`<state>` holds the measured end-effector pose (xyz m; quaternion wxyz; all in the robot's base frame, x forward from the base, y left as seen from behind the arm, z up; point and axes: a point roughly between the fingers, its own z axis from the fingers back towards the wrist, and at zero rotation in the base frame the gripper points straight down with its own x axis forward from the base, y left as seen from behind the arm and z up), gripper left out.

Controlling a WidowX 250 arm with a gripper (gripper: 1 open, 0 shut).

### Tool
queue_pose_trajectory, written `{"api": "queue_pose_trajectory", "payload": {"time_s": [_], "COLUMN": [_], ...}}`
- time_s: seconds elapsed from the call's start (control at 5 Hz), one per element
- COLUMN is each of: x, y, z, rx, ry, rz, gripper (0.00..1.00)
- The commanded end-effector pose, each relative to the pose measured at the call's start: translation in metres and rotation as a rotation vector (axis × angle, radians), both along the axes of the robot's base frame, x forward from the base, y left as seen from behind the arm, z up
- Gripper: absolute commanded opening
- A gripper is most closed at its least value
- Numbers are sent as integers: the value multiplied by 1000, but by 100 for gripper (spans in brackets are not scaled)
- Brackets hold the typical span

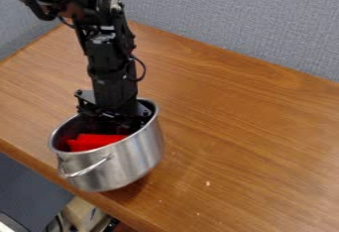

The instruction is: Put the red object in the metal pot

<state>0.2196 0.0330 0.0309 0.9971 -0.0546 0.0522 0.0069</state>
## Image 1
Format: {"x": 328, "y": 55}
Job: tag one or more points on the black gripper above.
{"x": 112, "y": 99}

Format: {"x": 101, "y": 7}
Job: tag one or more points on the red block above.
{"x": 85, "y": 142}

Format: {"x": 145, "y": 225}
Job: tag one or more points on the stainless steel pot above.
{"x": 113, "y": 165}

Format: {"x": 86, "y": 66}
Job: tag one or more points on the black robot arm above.
{"x": 106, "y": 41}

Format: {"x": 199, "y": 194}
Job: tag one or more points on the beige box under table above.
{"x": 84, "y": 216}

